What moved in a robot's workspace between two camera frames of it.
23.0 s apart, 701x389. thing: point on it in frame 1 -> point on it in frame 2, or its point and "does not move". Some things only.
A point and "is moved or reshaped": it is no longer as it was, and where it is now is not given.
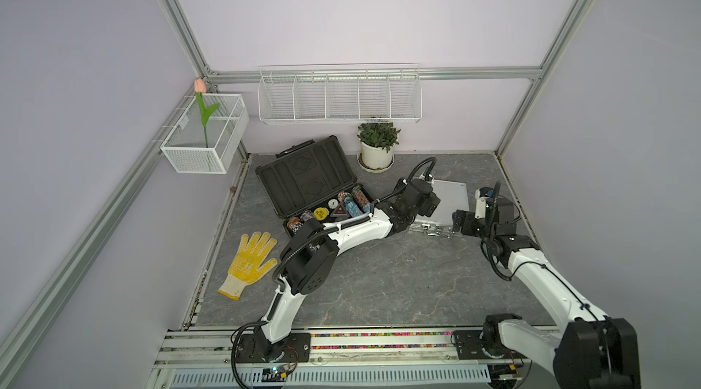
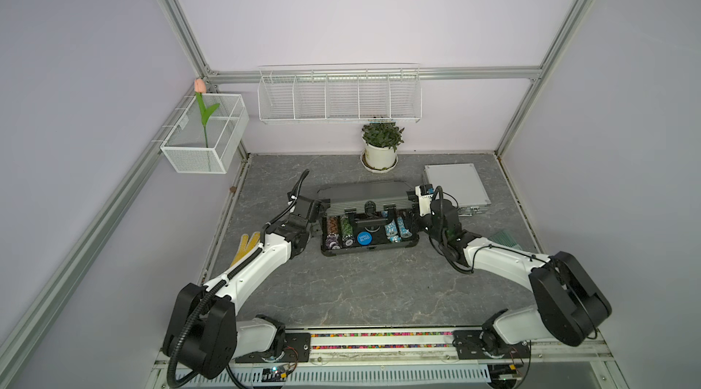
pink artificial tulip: [200, 88] does not move
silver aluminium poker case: [453, 196] is moved or reshaped
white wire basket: [207, 134] does not move
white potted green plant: [378, 141] does not move
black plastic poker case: [306, 177] -> [369, 215]
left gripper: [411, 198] -> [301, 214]
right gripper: [458, 216] -> [414, 222]
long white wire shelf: [340, 93] does not move
